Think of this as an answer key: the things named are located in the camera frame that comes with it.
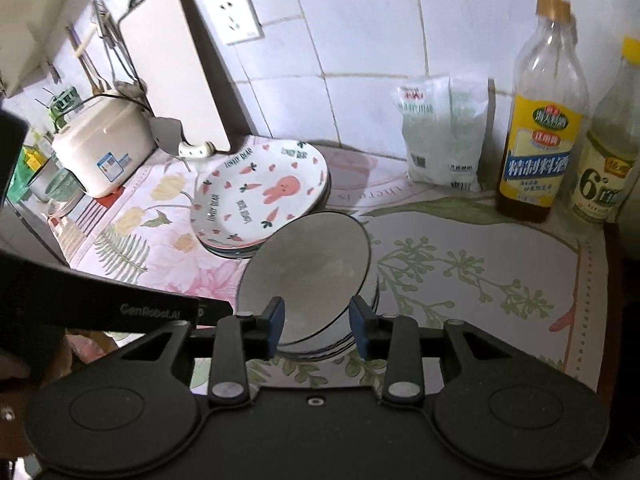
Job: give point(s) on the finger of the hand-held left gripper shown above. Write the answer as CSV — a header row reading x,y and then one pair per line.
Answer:
x,y
165,312

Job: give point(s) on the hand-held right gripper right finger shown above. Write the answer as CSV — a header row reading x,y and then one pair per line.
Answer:
x,y
357,330

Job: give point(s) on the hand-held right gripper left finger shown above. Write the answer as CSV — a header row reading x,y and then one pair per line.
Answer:
x,y
276,330

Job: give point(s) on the white rabbit print plate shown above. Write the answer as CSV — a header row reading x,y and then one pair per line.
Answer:
x,y
260,195

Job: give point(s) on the person's left hand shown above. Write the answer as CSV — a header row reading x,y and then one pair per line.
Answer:
x,y
12,367

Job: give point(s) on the green glass bowl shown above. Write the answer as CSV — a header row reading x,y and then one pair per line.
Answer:
x,y
62,187

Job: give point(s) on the metal pot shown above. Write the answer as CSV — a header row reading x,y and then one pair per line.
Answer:
x,y
40,180

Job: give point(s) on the green plastic bag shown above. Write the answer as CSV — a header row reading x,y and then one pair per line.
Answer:
x,y
20,175

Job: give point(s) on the floral tablecloth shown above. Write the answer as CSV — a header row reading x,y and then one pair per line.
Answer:
x,y
475,270

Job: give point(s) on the small white holder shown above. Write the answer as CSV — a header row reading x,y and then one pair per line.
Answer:
x,y
192,150

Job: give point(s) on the white rice cooker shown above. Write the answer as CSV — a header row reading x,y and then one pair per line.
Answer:
x,y
100,145

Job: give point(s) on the green plastic basket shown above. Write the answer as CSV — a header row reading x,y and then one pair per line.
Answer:
x,y
65,100

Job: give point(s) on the white salt bag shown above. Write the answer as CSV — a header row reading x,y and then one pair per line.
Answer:
x,y
440,135

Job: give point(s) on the white cutting board black edge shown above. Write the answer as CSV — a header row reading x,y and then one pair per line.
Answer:
x,y
170,70

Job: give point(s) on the yellow label cooking wine bottle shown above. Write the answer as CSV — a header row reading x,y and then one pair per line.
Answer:
x,y
542,160

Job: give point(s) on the hanging metal utensil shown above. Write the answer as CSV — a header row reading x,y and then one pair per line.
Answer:
x,y
107,35

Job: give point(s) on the clear vinegar bottle yellow cap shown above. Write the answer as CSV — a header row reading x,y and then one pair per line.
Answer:
x,y
605,180

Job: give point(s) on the white wall cabinet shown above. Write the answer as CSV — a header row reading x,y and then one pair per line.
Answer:
x,y
30,25

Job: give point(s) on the white wall socket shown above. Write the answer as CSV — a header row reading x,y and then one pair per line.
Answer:
x,y
232,15

